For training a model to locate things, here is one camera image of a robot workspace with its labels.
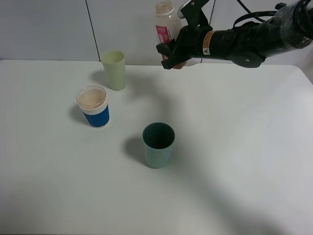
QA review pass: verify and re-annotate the pink label drink bottle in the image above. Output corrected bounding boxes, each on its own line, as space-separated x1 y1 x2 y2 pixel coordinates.
155 0 188 70

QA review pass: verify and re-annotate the pale green plastic cup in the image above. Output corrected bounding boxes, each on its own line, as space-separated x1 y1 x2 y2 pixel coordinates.
100 50 126 91

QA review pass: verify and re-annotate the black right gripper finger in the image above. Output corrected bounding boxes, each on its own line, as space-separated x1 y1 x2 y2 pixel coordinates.
161 44 193 70
156 39 178 55

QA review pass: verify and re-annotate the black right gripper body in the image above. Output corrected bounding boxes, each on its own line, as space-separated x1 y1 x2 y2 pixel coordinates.
177 25 213 60

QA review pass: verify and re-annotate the blue sleeved glass cup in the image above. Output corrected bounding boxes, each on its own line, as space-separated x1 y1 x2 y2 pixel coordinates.
76 86 110 128

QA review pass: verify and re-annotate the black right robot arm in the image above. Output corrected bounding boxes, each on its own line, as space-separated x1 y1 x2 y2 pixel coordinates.
156 0 313 70

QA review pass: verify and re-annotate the teal green plastic cup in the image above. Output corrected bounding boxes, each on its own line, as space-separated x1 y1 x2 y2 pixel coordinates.
142 122 176 169

